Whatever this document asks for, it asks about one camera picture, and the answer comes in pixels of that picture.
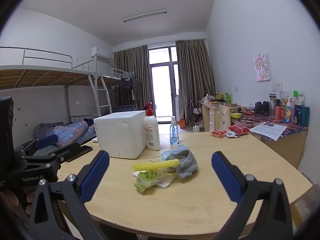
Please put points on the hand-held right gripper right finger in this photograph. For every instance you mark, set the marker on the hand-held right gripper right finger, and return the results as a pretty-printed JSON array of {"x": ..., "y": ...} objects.
[{"x": 225, "y": 177}]

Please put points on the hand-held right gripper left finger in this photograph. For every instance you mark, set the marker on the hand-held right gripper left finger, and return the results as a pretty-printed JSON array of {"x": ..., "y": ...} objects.
[{"x": 96, "y": 173}]

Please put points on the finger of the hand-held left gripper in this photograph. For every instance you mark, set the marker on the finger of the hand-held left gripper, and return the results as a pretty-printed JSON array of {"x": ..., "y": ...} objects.
[
  {"x": 46, "y": 140},
  {"x": 50, "y": 156}
]

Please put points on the grey sock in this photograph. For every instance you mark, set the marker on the grey sock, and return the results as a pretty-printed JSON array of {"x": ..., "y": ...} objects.
[{"x": 186, "y": 165}]

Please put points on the white foam box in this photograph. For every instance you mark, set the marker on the white foam box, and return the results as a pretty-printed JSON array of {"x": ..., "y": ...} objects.
[{"x": 117, "y": 135}]

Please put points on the green printed tissue packet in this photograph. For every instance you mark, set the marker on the green printed tissue packet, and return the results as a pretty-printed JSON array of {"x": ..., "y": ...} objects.
[{"x": 143, "y": 180}]

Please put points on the blue face mask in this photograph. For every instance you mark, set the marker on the blue face mask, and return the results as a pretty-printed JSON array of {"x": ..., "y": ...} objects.
[{"x": 175, "y": 151}]

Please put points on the yellow twisted cloth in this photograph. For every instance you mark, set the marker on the yellow twisted cloth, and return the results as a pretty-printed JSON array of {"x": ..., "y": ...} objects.
[{"x": 155, "y": 165}]

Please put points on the person's left hand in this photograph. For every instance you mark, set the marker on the person's left hand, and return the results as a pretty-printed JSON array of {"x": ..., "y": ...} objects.
[{"x": 30, "y": 202}]

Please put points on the blue orange checked quilt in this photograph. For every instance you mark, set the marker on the blue orange checked quilt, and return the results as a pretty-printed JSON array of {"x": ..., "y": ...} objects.
[{"x": 72, "y": 131}]

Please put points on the small white red packet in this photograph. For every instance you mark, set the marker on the small white red packet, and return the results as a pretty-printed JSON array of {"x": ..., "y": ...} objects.
[{"x": 232, "y": 134}]

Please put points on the white kettle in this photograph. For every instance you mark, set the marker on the white kettle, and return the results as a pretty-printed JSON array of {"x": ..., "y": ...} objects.
[{"x": 196, "y": 128}]

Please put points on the wooden chair with smiley face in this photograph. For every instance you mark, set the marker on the wooden chair with smiley face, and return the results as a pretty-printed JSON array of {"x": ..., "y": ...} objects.
[{"x": 225, "y": 117}]

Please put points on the yellow pouch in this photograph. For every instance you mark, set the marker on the yellow pouch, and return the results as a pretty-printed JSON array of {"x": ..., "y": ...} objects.
[{"x": 235, "y": 115}]

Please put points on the wooden desk with drawers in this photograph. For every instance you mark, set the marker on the wooden desk with drawers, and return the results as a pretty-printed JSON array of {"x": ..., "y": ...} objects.
[{"x": 208, "y": 116}]

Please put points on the grey metal bunk bed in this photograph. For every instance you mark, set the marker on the grey metal bunk bed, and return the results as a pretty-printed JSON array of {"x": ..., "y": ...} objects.
[
  {"x": 117, "y": 78},
  {"x": 45, "y": 76}
]

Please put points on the printed paper sheet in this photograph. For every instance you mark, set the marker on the printed paper sheet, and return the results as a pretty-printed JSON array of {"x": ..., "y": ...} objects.
[{"x": 268, "y": 130}]

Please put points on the patterned table cloth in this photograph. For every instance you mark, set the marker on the patterned table cloth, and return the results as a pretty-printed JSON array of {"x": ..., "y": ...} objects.
[{"x": 255, "y": 118}]

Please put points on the small clear spray bottle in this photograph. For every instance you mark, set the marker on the small clear spray bottle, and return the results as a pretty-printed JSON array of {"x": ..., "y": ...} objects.
[{"x": 174, "y": 132}]

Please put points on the orange bag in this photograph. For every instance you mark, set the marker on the orange bag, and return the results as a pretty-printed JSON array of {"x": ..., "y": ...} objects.
[{"x": 182, "y": 124}]

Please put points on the wooden side desk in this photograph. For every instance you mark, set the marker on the wooden side desk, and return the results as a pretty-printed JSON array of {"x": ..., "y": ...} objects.
[{"x": 287, "y": 150}]

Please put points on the white lotion bottle red pump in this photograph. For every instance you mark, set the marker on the white lotion bottle red pump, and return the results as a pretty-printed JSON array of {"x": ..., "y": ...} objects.
[{"x": 152, "y": 132}]

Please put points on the blue checked mattress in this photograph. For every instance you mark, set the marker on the blue checked mattress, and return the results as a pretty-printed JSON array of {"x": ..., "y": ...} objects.
[{"x": 125, "y": 108}]

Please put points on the black trolley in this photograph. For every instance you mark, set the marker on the black trolley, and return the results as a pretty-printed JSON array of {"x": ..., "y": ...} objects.
[{"x": 193, "y": 112}]

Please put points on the black headphones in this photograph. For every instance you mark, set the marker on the black headphones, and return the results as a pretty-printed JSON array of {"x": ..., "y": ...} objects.
[{"x": 262, "y": 108}]

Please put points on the green refill pouch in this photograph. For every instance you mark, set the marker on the green refill pouch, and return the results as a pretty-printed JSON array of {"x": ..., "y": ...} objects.
[{"x": 228, "y": 98}]

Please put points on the yellow box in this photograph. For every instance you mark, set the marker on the yellow box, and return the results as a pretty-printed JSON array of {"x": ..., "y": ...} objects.
[{"x": 219, "y": 96}]

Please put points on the row of toiletry bottles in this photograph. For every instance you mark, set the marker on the row of toiletry bottles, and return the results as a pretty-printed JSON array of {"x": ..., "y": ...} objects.
[{"x": 292, "y": 110}]

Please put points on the dark hanging clothes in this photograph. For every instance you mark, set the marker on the dark hanging clothes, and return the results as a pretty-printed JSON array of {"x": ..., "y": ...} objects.
[{"x": 127, "y": 82}]

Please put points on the brown curtain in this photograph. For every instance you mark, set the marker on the brown curtain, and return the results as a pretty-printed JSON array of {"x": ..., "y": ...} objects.
[
  {"x": 130, "y": 75},
  {"x": 195, "y": 80}
]

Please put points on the white air conditioner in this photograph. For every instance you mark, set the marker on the white air conditioner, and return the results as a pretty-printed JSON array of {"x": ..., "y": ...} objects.
[{"x": 100, "y": 53}]

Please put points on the glass balcony door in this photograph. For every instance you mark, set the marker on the glass balcony door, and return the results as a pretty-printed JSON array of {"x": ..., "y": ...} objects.
[{"x": 162, "y": 85}]

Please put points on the ceiling tube lamp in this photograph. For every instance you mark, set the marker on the ceiling tube lamp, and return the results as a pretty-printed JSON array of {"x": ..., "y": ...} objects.
[{"x": 145, "y": 16}]

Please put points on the white wall sockets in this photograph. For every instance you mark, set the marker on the white wall sockets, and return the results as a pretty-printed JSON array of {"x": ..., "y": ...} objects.
[{"x": 277, "y": 86}]

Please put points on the pink cartoon wall poster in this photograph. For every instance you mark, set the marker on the pink cartoon wall poster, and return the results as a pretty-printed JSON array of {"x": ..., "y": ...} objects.
[{"x": 262, "y": 67}]

